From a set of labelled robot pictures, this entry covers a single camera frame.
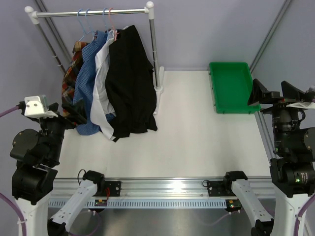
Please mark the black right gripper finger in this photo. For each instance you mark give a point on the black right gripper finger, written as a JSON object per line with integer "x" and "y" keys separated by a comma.
{"x": 259, "y": 94}
{"x": 291, "y": 92}

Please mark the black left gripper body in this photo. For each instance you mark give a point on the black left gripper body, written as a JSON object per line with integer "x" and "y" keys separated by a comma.
{"x": 53, "y": 128}

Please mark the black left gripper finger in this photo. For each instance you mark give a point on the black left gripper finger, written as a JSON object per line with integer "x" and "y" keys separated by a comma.
{"x": 75, "y": 112}
{"x": 54, "y": 108}

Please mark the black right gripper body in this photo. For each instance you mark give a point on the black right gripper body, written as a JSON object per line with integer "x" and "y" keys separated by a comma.
{"x": 280, "y": 107}

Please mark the black shirt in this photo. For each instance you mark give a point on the black shirt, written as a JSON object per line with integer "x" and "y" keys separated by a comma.
{"x": 129, "y": 85}

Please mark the pink wire hanger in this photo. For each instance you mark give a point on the pink wire hanger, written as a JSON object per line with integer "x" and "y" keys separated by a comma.
{"x": 112, "y": 24}

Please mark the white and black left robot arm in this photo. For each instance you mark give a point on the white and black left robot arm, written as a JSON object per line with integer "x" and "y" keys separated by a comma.
{"x": 37, "y": 153}

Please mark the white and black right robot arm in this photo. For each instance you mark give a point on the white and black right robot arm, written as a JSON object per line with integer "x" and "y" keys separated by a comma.
{"x": 292, "y": 170}

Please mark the blue checkered shirt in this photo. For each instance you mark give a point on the blue checkered shirt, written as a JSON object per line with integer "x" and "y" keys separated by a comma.
{"x": 85, "y": 81}

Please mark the white shirt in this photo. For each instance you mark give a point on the white shirt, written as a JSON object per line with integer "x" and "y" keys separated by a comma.
{"x": 101, "y": 106}

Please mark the red yellow plaid shirt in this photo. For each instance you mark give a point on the red yellow plaid shirt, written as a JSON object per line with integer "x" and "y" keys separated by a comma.
{"x": 69, "y": 78}

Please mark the blue hanger of plaid shirt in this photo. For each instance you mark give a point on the blue hanger of plaid shirt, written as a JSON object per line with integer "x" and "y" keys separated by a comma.
{"x": 84, "y": 32}

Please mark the blue hanger of checkered shirt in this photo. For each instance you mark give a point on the blue hanger of checkered shirt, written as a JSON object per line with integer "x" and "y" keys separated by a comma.
{"x": 92, "y": 31}

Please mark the blue hanger of white shirt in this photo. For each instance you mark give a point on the blue hanger of white shirt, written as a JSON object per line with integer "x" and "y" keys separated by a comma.
{"x": 106, "y": 20}

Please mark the green plastic bin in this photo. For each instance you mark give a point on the green plastic bin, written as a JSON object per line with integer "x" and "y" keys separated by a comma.
{"x": 232, "y": 86}

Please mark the silver and white clothes rack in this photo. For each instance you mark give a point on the silver and white clothes rack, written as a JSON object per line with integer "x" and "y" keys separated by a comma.
{"x": 34, "y": 17}

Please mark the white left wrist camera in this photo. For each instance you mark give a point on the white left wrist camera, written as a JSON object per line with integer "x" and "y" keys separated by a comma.
{"x": 37, "y": 107}

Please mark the white slotted cable duct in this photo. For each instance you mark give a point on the white slotted cable duct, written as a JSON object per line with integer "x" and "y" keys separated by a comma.
{"x": 116, "y": 203}

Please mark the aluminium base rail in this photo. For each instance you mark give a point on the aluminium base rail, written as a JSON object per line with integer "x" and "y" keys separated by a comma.
{"x": 155, "y": 188}

